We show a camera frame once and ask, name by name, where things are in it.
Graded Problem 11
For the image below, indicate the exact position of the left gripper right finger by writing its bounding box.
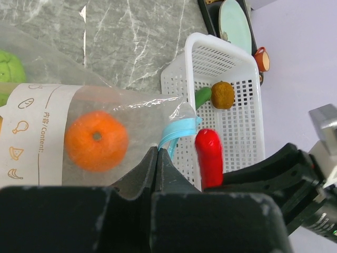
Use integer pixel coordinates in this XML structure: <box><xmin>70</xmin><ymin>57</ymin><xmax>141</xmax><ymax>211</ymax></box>
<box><xmin>150</xmin><ymin>149</ymin><xmax>292</xmax><ymax>252</ymax></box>

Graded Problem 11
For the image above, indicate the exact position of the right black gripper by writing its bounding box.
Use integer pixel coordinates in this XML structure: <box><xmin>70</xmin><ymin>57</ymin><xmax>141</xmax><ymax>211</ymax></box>
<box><xmin>206</xmin><ymin>143</ymin><xmax>336</xmax><ymax>242</ymax></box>

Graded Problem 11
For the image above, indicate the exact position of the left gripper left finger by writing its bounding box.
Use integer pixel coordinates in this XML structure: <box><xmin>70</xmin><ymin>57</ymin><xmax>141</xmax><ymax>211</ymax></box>
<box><xmin>1</xmin><ymin>147</ymin><xmax>158</xmax><ymax>252</ymax></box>

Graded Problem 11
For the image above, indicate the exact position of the red chili pepper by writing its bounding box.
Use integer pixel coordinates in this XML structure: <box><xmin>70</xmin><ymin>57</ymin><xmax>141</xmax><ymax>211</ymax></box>
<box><xmin>195</xmin><ymin>129</ymin><xmax>223</xmax><ymax>190</ymax></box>

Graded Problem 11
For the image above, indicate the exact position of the orange tangerine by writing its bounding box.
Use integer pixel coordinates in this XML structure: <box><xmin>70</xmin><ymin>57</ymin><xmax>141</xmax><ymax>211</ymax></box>
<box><xmin>64</xmin><ymin>110</ymin><xmax>129</xmax><ymax>172</ymax></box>

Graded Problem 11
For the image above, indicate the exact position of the brown kiwi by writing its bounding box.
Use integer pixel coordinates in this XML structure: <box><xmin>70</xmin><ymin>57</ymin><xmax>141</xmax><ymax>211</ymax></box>
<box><xmin>211</xmin><ymin>81</ymin><xmax>235</xmax><ymax>110</ymax></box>

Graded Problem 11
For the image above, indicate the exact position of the clear zip top bag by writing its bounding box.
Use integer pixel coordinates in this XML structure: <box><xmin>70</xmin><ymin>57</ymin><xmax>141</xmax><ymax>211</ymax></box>
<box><xmin>1</xmin><ymin>23</ymin><xmax>201</xmax><ymax>187</ymax></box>

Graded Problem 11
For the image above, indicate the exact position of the green chili pepper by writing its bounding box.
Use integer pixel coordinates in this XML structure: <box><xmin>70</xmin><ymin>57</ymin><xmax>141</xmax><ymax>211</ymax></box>
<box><xmin>195</xmin><ymin>86</ymin><xmax>212</xmax><ymax>110</ymax></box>

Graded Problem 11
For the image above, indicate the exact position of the green wrinkled fruit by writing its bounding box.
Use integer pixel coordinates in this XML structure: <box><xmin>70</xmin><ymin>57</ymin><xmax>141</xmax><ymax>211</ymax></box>
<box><xmin>1</xmin><ymin>50</ymin><xmax>26</xmax><ymax>106</ymax></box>

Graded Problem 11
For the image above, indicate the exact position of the small brown cup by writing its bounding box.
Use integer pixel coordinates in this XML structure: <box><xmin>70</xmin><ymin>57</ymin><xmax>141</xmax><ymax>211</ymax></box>
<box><xmin>254</xmin><ymin>47</ymin><xmax>270</xmax><ymax>72</ymax></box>

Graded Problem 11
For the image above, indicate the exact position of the white plastic basket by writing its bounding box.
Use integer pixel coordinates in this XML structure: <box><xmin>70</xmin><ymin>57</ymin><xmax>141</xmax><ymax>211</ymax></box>
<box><xmin>160</xmin><ymin>32</ymin><xmax>265</xmax><ymax>192</ymax></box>

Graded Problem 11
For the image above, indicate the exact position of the light green plate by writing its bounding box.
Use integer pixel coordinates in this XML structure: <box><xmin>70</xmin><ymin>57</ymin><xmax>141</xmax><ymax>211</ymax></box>
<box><xmin>219</xmin><ymin>0</ymin><xmax>252</xmax><ymax>54</ymax></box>

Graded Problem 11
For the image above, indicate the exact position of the black tray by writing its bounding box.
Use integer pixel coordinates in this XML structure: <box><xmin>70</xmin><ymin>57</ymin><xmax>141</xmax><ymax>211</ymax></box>
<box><xmin>197</xmin><ymin>0</ymin><xmax>264</xmax><ymax>86</ymax></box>

